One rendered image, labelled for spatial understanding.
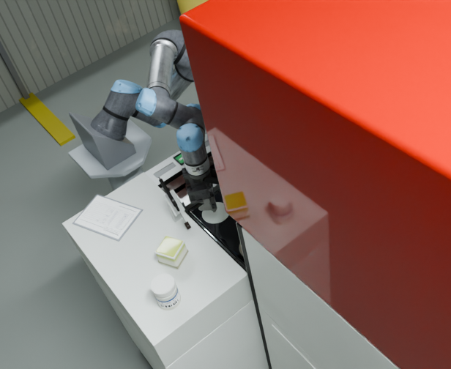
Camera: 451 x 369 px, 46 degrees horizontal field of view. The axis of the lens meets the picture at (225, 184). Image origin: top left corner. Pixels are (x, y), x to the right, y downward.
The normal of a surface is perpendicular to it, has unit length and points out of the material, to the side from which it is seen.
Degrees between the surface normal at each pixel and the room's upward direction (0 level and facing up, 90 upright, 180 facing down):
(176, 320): 0
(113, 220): 0
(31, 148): 0
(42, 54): 90
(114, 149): 90
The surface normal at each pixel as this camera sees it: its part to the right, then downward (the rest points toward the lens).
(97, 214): -0.15, -0.68
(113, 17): 0.61, 0.50
